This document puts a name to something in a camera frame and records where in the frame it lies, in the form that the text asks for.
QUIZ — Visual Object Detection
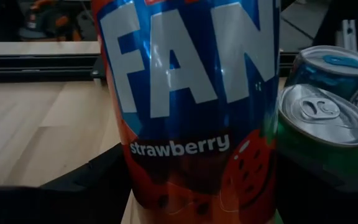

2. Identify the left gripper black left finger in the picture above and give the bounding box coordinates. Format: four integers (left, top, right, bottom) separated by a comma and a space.
0, 142, 134, 224

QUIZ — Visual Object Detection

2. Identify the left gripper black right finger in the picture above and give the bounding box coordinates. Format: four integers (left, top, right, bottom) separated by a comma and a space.
275, 152, 358, 224

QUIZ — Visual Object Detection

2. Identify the green beverage can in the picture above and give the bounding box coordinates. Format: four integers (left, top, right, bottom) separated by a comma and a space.
277, 83, 358, 187

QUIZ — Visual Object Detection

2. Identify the blue beverage can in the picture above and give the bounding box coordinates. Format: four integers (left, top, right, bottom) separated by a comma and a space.
284, 45, 358, 103

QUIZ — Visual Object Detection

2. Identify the red blue Fanta strawberry can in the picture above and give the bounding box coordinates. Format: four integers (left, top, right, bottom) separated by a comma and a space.
91, 0, 282, 224

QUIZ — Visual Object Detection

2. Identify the orange shop vacuum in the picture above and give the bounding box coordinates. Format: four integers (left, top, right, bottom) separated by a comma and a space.
17, 0, 85, 42

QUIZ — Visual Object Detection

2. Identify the black aluminium table frame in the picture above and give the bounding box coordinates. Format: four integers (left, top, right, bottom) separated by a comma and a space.
0, 0, 358, 110

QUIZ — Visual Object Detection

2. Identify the silver aluminium bracket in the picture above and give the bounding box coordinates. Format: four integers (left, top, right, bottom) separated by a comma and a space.
341, 19, 358, 50

